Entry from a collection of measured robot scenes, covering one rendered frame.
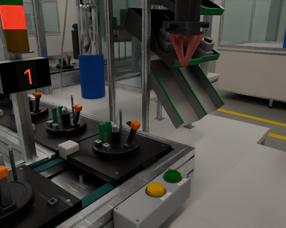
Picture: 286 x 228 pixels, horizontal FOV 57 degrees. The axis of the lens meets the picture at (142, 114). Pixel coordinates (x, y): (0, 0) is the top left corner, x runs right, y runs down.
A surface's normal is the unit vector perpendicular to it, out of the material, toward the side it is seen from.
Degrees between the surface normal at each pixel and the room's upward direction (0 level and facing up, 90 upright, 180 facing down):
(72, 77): 90
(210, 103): 45
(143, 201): 0
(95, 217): 0
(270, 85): 90
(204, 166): 0
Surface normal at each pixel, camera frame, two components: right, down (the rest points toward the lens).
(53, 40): 0.73, 0.22
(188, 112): 0.46, -0.49
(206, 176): 0.00, -0.94
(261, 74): -0.69, 0.24
